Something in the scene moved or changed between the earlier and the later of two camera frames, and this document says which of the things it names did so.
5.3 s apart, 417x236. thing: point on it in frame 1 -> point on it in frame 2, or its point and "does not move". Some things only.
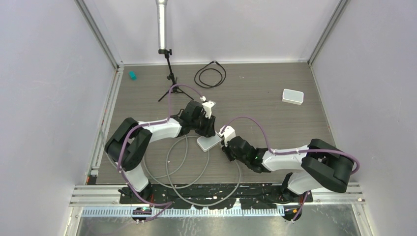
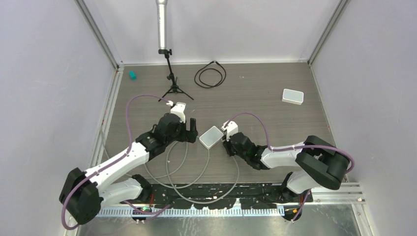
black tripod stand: x=174 y=88 does not move
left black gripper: x=209 y=130 -> x=188 y=136
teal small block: x=133 y=75 does not move
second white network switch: x=294 y=97 does not move
